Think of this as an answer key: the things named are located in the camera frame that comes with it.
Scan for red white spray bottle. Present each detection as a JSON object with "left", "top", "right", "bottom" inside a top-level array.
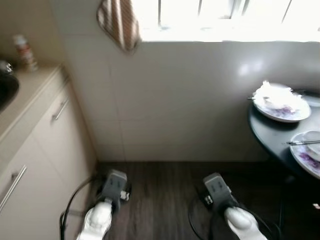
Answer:
[{"left": 12, "top": 34, "right": 39, "bottom": 73}]

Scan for silver cabinet handle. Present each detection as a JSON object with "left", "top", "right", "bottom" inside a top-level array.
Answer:
[
  {"left": 51, "top": 97, "right": 71, "bottom": 123},
  {"left": 0, "top": 165, "right": 28, "bottom": 214}
]

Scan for black kitchen sink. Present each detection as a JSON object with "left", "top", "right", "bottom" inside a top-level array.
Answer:
[{"left": 0, "top": 60, "right": 21, "bottom": 114}]

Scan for brown striped hanging towel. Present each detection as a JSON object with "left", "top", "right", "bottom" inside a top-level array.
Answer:
[{"left": 96, "top": 0, "right": 142, "bottom": 53}]

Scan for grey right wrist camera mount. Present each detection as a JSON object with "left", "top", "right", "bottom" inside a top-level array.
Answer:
[{"left": 202, "top": 172, "right": 236, "bottom": 207}]

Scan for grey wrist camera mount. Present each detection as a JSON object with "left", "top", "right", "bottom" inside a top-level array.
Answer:
[
  {"left": 202, "top": 172, "right": 236, "bottom": 207},
  {"left": 102, "top": 169, "right": 129, "bottom": 200}
]

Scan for white barred window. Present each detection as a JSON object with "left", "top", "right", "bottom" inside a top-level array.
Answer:
[{"left": 131, "top": 0, "right": 320, "bottom": 43}]

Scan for beige kitchen cabinet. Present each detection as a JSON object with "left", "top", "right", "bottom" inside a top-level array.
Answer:
[{"left": 0, "top": 65, "right": 99, "bottom": 240}]

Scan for small white floral bowl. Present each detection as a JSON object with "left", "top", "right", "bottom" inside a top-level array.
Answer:
[{"left": 300, "top": 131, "right": 320, "bottom": 157}]

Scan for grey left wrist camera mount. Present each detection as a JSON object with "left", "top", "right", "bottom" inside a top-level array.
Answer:
[{"left": 102, "top": 169, "right": 129, "bottom": 200}]

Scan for black round table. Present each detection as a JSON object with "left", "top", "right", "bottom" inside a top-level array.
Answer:
[{"left": 247, "top": 89, "right": 320, "bottom": 240}]

